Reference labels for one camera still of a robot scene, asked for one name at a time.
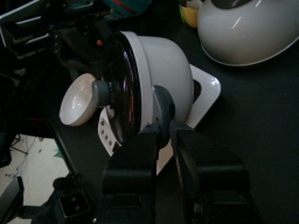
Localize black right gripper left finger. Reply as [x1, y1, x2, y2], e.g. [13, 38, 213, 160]
[97, 121, 161, 224]

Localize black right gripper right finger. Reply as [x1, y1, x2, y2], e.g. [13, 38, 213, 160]
[168, 119, 266, 224]

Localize white toy pot grey handles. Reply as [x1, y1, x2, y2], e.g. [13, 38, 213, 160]
[120, 31, 194, 147]

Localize white toy induction stove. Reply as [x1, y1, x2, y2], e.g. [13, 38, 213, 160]
[97, 64, 221, 176]

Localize black power plug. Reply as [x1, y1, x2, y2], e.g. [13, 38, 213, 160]
[57, 190, 92, 220]

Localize teal floor scrap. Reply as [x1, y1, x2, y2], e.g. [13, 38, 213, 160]
[51, 148, 66, 159]

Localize white bowl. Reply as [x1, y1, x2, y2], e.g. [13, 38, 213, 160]
[58, 73, 98, 127]

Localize yellow toy corn green husk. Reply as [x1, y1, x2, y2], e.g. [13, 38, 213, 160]
[178, 3, 201, 29]

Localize white kettle grey handle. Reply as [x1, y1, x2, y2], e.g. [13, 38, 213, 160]
[196, 0, 299, 67]

